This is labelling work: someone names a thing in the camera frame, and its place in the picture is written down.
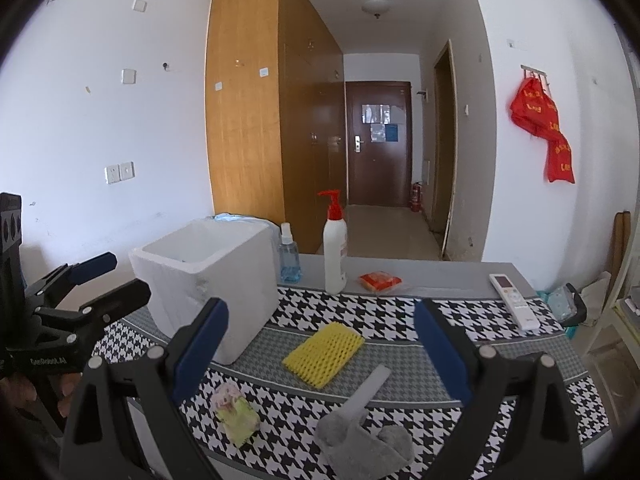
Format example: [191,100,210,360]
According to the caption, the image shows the white remote control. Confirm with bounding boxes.
[488,273,542,331]

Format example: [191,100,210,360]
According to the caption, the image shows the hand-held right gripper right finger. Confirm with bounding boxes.
[413,299,583,480]

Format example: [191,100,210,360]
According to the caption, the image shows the dark plastic basket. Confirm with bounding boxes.
[537,282,588,328]

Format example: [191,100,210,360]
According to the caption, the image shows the wooden boards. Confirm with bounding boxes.
[611,210,632,306]

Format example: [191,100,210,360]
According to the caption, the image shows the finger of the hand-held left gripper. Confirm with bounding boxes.
[35,279,152,336]
[22,252,119,311]

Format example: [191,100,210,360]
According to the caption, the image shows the ceiling lamp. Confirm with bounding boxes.
[361,0,392,20]

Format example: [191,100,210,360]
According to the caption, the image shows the white double wall socket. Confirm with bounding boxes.
[104,161,136,184]

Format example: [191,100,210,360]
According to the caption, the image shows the brown side door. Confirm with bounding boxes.
[431,40,458,248]

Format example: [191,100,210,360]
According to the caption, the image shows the white metal bed frame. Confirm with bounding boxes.
[585,25,640,361]

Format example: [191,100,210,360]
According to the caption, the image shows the person's left hand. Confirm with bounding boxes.
[55,374,81,418]

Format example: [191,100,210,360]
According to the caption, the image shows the metal wall hook rack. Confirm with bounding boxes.
[520,64,551,86]

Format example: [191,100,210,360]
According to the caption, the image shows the red hanging cloth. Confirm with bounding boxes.
[510,77,576,184]

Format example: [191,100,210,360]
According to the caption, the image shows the houndstooth tablecloth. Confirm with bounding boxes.
[87,285,613,480]

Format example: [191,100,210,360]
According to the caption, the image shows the wooden wardrobe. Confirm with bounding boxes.
[204,0,348,255]

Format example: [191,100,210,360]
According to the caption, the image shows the yellow foam net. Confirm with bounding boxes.
[281,321,366,390]

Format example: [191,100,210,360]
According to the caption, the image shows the dark brown entrance door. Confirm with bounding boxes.
[345,80,413,207]

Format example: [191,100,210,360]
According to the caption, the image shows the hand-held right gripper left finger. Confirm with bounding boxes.
[59,297,231,480]

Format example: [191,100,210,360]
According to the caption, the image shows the grey paper notice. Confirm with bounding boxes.
[361,103,392,125]

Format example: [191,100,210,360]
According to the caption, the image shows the orange snack packet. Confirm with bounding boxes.
[359,271,403,292]

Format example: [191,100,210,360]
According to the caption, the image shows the grey fuzzy cloth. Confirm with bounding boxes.
[315,405,415,467]

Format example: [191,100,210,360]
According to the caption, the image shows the white foam box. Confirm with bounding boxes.
[128,217,282,366]

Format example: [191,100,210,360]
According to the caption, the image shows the blue spray bottle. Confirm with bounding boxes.
[277,222,302,284]

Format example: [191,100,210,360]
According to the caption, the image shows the white plastic bag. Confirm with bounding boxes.
[582,271,613,333]

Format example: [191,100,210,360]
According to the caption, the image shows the white pump bottle red cap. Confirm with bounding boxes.
[317,190,349,295]

